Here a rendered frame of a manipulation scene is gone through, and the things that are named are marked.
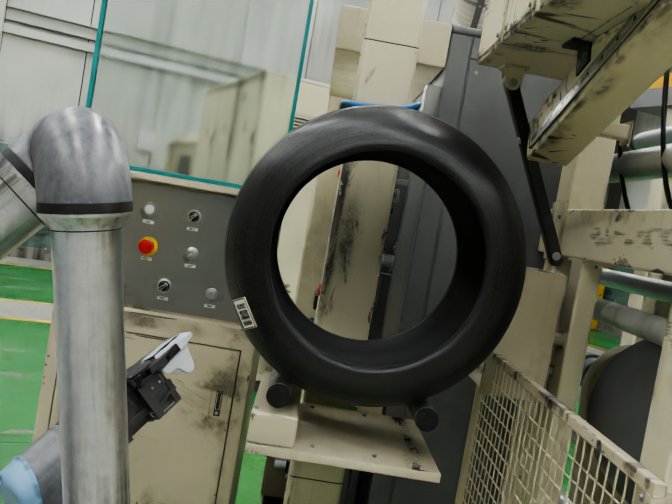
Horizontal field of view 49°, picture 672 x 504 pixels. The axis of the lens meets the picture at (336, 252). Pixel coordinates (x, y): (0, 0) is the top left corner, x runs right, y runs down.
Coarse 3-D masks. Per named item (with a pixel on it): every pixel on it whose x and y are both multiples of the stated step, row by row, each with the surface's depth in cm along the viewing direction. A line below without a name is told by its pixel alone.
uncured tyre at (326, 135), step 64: (320, 128) 136; (384, 128) 135; (448, 128) 138; (256, 192) 135; (448, 192) 163; (512, 192) 142; (256, 256) 135; (512, 256) 137; (256, 320) 136; (448, 320) 164; (320, 384) 138; (384, 384) 137; (448, 384) 141
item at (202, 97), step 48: (144, 0) 197; (192, 0) 197; (240, 0) 198; (288, 0) 198; (96, 48) 197; (144, 48) 198; (192, 48) 198; (240, 48) 198; (288, 48) 199; (96, 96) 198; (144, 96) 198; (192, 96) 199; (240, 96) 199; (288, 96) 199; (144, 144) 199; (192, 144) 199; (240, 144) 200
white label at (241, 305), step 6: (234, 300) 138; (240, 300) 137; (240, 306) 138; (246, 306) 136; (240, 312) 138; (246, 312) 137; (240, 318) 139; (246, 318) 138; (252, 318) 136; (246, 324) 138; (252, 324) 137
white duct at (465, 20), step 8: (464, 0) 222; (472, 0) 221; (488, 0) 220; (456, 8) 227; (464, 8) 224; (472, 8) 222; (456, 16) 227; (464, 16) 225; (472, 16) 224; (480, 16) 223; (456, 24) 228; (464, 24) 226; (480, 24) 226
